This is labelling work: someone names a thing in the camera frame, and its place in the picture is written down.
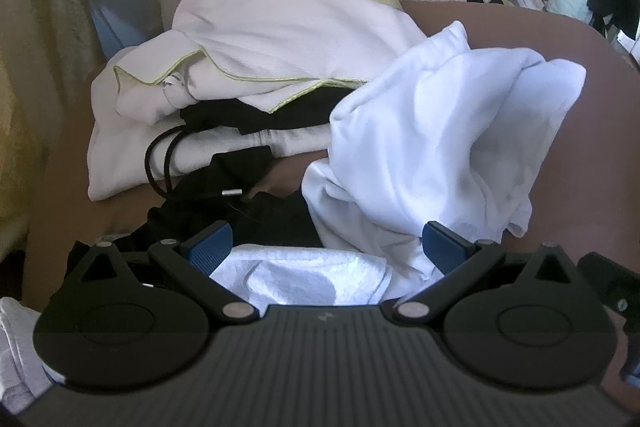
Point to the cream sweatshirt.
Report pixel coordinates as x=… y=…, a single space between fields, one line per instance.
x=120 y=157

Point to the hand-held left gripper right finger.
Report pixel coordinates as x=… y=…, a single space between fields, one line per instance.
x=442 y=246

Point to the white crumpled cloth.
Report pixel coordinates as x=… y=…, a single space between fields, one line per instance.
x=20 y=347

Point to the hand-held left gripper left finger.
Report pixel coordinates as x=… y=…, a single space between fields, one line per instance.
x=210 y=248

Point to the blue cloth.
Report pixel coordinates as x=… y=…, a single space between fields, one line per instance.
x=112 y=32

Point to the cream garment with monster print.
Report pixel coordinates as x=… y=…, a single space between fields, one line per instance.
x=280 y=32

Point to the white hoodie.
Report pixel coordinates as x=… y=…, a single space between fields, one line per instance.
x=425 y=132

